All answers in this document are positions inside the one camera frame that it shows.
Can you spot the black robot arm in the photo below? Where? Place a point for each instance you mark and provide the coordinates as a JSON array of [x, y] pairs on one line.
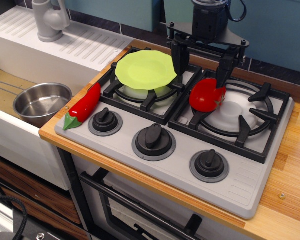
[[208, 35]]

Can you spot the black right burner grate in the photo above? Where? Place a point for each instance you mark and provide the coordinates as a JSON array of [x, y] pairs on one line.
[[246, 121]]

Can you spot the black stove knob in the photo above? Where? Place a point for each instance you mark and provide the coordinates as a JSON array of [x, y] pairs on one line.
[[105, 123], [209, 166], [154, 143]]

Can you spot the wooden drawer front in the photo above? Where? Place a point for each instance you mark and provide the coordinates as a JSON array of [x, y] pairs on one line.
[[45, 202]]

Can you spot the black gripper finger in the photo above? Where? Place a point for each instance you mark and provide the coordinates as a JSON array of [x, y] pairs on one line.
[[224, 70], [180, 57]]

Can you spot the white toy sink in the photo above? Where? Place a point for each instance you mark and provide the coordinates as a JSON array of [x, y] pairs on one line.
[[74, 60]]

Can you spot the black middle stove knob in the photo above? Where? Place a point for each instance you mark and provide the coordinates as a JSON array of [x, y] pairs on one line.
[[154, 143]]

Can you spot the black left stove knob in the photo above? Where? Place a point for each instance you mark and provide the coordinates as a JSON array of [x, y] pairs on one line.
[[105, 123]]

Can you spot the black right stove knob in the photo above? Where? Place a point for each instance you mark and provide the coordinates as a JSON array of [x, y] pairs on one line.
[[209, 166]]

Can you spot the red toy chili pepper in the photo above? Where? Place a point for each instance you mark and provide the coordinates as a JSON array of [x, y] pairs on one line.
[[80, 112]]

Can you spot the black left burner grate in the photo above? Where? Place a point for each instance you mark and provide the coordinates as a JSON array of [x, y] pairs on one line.
[[155, 105]]

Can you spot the red toy tomato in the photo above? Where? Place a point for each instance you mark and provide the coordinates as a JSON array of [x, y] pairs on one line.
[[206, 97]]

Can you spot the grey toy stove top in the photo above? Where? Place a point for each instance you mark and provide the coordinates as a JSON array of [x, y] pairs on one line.
[[239, 193]]

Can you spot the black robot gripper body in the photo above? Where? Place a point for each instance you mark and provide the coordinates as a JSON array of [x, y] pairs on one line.
[[208, 32]]

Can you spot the light green plastic plate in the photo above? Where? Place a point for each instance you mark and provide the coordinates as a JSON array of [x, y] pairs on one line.
[[145, 70]]

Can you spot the small steel pot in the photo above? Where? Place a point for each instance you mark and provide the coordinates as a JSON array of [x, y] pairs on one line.
[[36, 105]]

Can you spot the black oven door handle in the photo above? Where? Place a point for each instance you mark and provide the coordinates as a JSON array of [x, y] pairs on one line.
[[187, 233]]

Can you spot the black burner grate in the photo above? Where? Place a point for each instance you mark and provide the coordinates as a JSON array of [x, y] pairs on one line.
[[246, 121], [155, 105]]

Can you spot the grey toy faucet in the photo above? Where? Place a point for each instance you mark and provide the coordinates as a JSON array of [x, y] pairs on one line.
[[50, 23]]

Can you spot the toy oven door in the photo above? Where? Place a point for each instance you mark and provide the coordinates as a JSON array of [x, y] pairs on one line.
[[134, 213]]

